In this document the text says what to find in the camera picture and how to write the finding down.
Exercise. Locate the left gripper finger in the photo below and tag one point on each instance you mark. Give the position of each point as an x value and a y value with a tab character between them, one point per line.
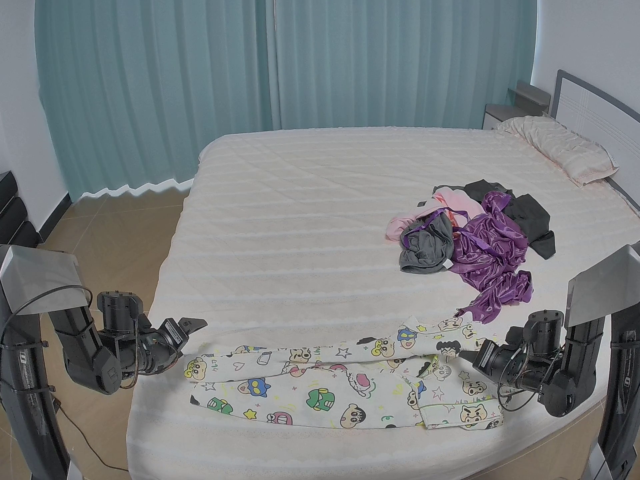
192	325

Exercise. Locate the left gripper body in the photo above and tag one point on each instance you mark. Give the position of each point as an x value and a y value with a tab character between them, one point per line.
162	353

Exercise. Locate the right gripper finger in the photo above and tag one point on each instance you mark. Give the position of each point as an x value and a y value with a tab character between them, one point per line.
472	357

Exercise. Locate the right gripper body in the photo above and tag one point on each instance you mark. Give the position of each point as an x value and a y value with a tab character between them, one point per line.
491	363

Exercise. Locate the white printed pyjama garment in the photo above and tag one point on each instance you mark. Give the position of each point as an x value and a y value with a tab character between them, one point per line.
310	393

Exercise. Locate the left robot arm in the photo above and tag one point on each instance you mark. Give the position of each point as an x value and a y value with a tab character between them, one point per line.
80	348

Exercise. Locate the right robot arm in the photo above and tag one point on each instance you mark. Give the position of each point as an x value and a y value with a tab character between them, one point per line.
580	348

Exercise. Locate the pile of clothes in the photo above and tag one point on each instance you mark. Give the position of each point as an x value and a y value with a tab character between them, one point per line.
487	248

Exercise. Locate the bed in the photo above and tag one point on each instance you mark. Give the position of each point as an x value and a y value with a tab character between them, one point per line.
310	228

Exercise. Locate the black chest of drawers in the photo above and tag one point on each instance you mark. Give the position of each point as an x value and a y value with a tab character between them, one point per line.
15	213

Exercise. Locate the cream pillow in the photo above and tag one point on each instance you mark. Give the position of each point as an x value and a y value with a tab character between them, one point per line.
560	148

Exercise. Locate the blue-green curtain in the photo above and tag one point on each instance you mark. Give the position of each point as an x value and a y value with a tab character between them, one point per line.
150	78
400	48

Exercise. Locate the grey bedside table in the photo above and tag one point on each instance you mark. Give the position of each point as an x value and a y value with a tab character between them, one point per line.
525	100

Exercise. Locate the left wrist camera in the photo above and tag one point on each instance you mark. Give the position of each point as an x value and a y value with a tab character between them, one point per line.
145	327

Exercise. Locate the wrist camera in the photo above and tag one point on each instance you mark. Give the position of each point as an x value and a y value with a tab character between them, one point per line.
145	327
515	338

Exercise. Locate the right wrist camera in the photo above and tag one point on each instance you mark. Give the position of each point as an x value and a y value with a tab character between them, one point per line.
515	338

